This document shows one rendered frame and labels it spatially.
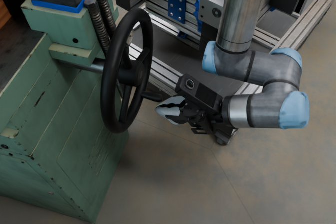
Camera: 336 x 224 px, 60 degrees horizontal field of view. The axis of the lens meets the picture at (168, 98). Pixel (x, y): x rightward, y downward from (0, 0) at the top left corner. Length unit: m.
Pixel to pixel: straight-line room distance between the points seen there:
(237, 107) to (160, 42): 1.02
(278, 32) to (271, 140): 0.60
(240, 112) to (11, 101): 0.46
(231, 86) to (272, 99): 0.83
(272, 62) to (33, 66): 0.51
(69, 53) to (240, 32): 0.36
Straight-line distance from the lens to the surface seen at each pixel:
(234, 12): 0.60
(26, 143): 0.71
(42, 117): 0.74
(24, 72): 0.64
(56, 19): 0.64
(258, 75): 0.67
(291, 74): 0.67
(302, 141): 1.63
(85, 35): 0.63
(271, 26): 1.80
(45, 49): 0.69
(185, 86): 0.63
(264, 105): 0.62
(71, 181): 0.99
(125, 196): 1.40
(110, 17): 0.68
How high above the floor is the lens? 1.33
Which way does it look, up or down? 55 degrees down
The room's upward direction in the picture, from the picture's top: straight up
